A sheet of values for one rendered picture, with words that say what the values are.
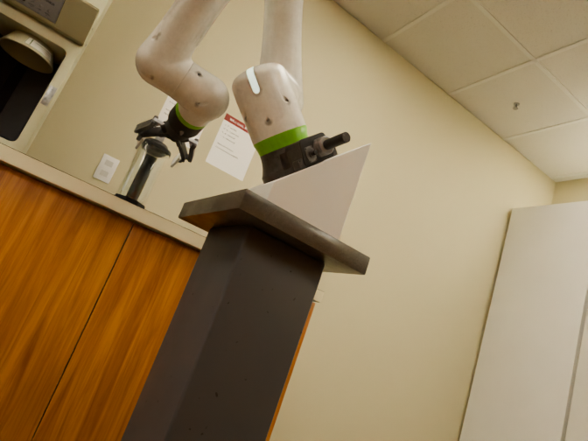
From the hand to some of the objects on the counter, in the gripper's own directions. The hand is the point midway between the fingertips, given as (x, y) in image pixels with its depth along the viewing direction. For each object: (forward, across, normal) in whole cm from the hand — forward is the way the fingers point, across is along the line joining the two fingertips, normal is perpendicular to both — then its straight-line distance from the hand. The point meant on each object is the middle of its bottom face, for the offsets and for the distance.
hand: (157, 151), depth 139 cm
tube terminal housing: (+44, +48, +8) cm, 66 cm away
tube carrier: (+15, -1, +14) cm, 20 cm away
